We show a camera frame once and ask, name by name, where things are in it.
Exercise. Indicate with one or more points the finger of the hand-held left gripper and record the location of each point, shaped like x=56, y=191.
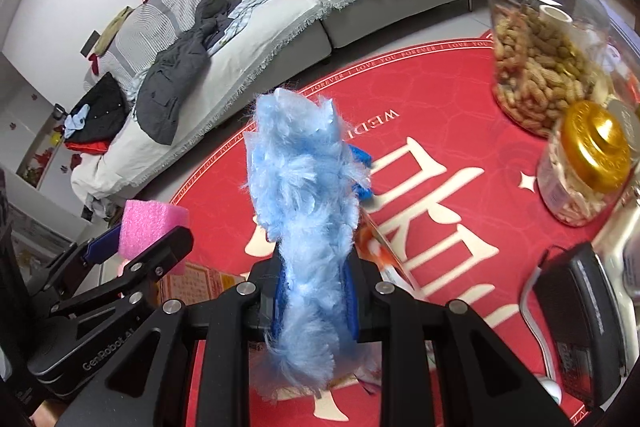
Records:
x=100, y=248
x=170, y=252

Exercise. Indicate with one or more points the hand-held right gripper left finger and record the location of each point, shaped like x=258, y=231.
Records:
x=265, y=304

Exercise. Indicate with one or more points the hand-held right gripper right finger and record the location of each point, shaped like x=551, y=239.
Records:
x=352, y=307

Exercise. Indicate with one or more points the pink foam sponge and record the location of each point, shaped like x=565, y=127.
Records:
x=150, y=227

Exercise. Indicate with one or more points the light blue fluffy toy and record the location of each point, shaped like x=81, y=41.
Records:
x=305, y=187

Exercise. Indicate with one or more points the orange printed paper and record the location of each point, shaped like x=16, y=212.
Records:
x=200, y=282

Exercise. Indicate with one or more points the orange white packet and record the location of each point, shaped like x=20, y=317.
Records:
x=385, y=252

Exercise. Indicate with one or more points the plain red cushion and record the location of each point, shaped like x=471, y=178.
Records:
x=87, y=147

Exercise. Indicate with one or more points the small pale blue cloth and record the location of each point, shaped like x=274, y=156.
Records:
x=76, y=121

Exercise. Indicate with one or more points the white cabinet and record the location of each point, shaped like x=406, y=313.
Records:
x=35, y=132

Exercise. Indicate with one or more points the red round rug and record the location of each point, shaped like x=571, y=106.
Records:
x=450, y=217

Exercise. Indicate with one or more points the black garment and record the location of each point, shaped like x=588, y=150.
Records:
x=102, y=112

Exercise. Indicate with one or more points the light blue crumpled cloth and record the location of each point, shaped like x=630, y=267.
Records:
x=134, y=92

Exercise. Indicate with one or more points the grey jacket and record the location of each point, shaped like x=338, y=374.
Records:
x=170, y=82

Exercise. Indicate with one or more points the small white round object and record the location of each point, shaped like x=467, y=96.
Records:
x=550, y=388

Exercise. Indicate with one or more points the olive green garment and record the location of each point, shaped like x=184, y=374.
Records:
x=112, y=32

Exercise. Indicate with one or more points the black portable radio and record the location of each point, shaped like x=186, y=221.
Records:
x=585, y=327

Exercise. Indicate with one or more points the beige fringed sofa blanket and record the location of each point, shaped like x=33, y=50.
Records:
x=280, y=37

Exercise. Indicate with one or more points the light blue striped shirt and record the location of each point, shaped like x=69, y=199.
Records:
x=237, y=19

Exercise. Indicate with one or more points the gold lid snack jar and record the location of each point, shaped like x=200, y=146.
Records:
x=585, y=167

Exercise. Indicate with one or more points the silver metal object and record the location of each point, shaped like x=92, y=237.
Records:
x=622, y=247

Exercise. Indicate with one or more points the grey striped sofa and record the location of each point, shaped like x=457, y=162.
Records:
x=350, y=2

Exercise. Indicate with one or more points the peanut jar with black lid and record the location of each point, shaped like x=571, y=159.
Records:
x=545, y=47

